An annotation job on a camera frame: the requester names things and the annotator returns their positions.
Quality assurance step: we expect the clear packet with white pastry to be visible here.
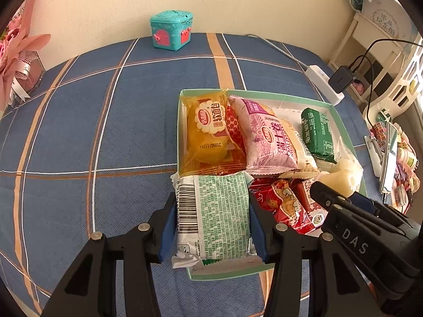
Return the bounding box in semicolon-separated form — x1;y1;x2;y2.
317;135;364;199

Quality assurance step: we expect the green and white snack packet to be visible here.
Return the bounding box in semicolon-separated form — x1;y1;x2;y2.
170;171;258;269

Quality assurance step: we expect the white power cable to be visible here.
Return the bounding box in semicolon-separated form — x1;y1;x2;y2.
245;34;309;71

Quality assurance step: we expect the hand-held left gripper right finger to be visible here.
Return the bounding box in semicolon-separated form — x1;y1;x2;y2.
248;192;376;317

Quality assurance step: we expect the clear glass vase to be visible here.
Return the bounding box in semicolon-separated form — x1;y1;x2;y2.
12;50;46;95

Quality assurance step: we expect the black charger cable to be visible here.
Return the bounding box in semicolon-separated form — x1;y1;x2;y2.
350;38;423;113

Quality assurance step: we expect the dark green snack packet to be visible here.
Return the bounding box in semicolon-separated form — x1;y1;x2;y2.
300;107;338;164

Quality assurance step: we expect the red and white milk packet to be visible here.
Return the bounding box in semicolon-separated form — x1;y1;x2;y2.
291;180;328;229

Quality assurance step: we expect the pink swiss roll packet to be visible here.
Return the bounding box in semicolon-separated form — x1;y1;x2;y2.
228;95;320;176

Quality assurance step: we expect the small red cartoon snack packet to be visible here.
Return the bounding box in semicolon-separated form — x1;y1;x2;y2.
252;178;312;236

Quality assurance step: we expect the shallow teal cardboard box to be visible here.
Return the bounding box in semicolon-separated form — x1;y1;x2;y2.
176;88;368;281

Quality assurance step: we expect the teal toy box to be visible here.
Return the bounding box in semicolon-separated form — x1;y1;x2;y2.
150;10;194;52

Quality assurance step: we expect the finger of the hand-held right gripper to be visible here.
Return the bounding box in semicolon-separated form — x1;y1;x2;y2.
310;180;353;212
350;191;411;236

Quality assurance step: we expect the blue plaid tablecloth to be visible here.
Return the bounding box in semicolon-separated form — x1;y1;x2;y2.
0;32;381;317

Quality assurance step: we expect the red patterned long packet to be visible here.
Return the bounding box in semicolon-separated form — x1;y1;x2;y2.
224;105;247;160

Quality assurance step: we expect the yellow soft bread packet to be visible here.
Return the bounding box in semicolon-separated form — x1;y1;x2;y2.
180;89;247;176

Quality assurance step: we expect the pink flower bouquet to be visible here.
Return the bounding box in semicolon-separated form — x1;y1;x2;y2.
0;0;52;113

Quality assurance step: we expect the white power strip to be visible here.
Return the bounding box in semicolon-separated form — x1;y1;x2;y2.
305;65;345;107

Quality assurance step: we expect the white tablet stand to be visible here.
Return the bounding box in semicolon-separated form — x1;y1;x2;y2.
364;122;399;195

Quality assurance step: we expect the cream and orange bread packet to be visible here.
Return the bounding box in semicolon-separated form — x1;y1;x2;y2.
279;167;320;181

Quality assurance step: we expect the white side shelf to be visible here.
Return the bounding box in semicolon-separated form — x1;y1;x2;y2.
330;0;423;129

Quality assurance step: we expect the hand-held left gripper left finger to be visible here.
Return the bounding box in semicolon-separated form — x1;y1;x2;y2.
41;191;178;317

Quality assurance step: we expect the black charger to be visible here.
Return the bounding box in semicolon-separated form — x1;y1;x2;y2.
328;66;354;93

